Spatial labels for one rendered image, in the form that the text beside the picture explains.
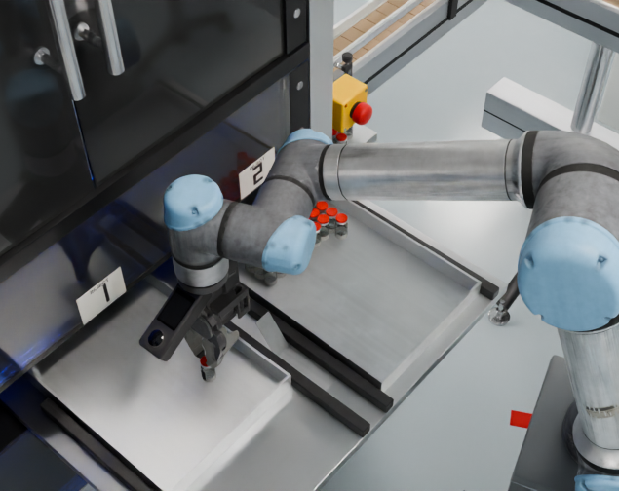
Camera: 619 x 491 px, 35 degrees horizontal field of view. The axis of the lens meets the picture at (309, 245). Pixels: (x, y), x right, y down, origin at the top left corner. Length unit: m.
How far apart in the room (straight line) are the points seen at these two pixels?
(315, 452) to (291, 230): 0.40
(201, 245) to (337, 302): 0.43
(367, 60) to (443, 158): 0.79
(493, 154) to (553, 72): 2.33
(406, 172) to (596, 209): 0.27
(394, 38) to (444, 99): 1.32
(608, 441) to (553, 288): 0.32
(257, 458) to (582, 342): 0.54
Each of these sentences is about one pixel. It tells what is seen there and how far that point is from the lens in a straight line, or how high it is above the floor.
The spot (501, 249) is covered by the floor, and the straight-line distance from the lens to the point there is 2.92.
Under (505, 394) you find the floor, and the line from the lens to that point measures 2.62.
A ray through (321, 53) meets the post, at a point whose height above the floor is 1.17.
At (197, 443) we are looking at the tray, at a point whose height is 0.88.
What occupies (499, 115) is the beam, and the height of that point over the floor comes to 0.50.
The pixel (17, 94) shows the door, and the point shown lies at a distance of 1.22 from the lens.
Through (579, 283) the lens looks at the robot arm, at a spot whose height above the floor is 1.37.
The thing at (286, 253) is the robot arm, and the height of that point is 1.25.
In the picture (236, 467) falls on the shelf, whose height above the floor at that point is 0.88.
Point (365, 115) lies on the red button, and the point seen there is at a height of 1.00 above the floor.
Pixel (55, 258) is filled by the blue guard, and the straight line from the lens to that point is 1.39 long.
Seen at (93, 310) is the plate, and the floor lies 1.01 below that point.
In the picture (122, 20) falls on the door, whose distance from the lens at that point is 1.28.
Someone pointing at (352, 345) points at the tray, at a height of 0.88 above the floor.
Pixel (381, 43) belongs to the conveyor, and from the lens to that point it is 2.05.
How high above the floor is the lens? 2.18
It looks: 49 degrees down
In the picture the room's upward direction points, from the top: 1 degrees counter-clockwise
